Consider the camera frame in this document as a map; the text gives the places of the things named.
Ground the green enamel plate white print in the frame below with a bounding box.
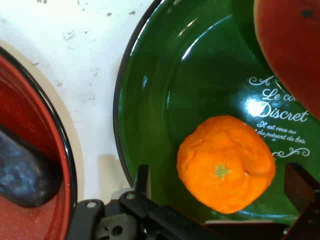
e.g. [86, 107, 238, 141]
[112, 0, 320, 227]

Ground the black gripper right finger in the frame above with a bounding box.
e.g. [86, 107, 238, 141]
[281, 162, 320, 240]

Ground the purple eggplant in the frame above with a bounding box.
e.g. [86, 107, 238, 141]
[0, 124, 62, 209]

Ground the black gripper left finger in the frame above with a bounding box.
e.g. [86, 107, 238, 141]
[66, 164, 222, 240]

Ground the red apple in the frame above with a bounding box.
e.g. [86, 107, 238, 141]
[253, 0, 320, 120]

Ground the red enamel plate black rim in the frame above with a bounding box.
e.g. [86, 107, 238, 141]
[0, 46, 78, 240]

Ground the orange mandarin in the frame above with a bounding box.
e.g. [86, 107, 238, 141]
[176, 115, 277, 215]

